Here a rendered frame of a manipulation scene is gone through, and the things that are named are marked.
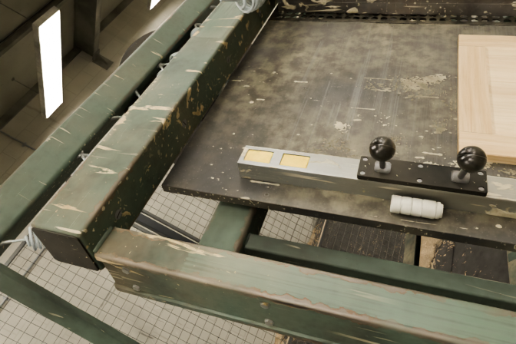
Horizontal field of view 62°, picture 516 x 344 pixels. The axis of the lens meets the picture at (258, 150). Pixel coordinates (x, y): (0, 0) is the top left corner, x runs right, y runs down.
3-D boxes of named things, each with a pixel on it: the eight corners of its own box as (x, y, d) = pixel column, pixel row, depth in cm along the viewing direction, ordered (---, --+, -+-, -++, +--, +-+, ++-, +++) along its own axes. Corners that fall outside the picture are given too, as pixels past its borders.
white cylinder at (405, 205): (388, 216, 71) (440, 223, 69) (390, 203, 69) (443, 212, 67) (391, 202, 73) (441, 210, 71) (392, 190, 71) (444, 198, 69)
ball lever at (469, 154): (470, 192, 69) (488, 170, 57) (444, 189, 70) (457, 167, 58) (472, 170, 70) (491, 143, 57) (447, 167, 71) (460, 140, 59)
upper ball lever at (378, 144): (392, 182, 73) (394, 159, 60) (369, 178, 74) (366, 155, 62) (395, 160, 74) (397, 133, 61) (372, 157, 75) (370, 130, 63)
